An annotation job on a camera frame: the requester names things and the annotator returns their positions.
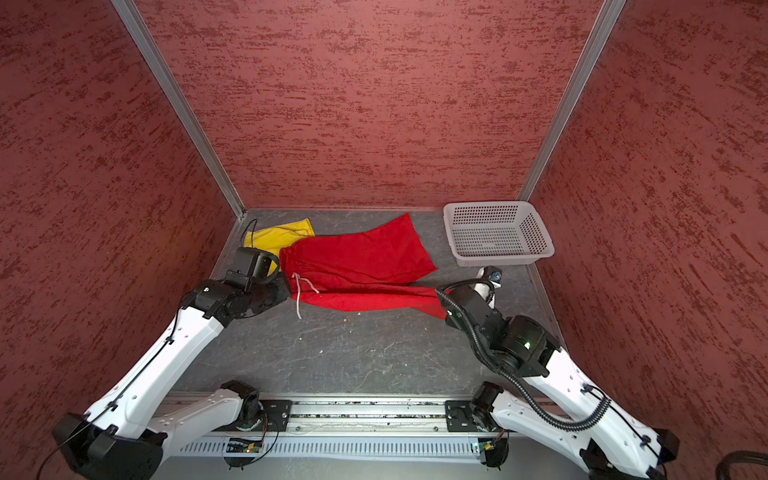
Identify left corner aluminium post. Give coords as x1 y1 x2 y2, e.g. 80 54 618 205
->
111 0 247 219

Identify left small circuit board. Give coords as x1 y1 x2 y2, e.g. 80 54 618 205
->
225 438 264 455

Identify white plastic laundry basket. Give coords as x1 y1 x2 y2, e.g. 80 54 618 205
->
443 201 555 267

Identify aluminium frame rail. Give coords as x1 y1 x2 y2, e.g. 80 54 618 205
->
149 392 480 440

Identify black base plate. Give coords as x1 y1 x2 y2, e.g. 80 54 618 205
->
233 399 293 432
444 400 499 432

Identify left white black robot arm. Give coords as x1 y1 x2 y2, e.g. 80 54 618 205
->
52 271 291 479

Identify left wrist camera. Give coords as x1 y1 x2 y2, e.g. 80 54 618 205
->
224 247 279 292

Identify corner aluminium post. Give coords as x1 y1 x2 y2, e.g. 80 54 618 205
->
111 0 247 219
517 0 626 201

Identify black cable loop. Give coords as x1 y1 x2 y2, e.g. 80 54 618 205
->
715 450 768 480

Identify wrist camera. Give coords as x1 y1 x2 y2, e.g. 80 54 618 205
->
224 247 279 292
474 266 503 308

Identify right corner aluminium post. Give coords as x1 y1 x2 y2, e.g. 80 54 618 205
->
517 0 626 201

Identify red shorts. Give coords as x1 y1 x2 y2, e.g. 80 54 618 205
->
279 214 444 318

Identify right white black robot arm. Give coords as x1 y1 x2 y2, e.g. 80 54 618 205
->
436 278 679 479

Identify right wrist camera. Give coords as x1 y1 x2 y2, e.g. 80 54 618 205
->
474 266 503 308

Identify white perforated cable duct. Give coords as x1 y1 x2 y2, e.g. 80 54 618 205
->
176 437 477 462

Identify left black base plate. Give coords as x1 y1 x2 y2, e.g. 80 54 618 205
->
233 399 293 432

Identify yellow shorts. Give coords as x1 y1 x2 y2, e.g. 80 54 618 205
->
243 219 315 256

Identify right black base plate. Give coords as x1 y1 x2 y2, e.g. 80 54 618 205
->
444 400 499 432

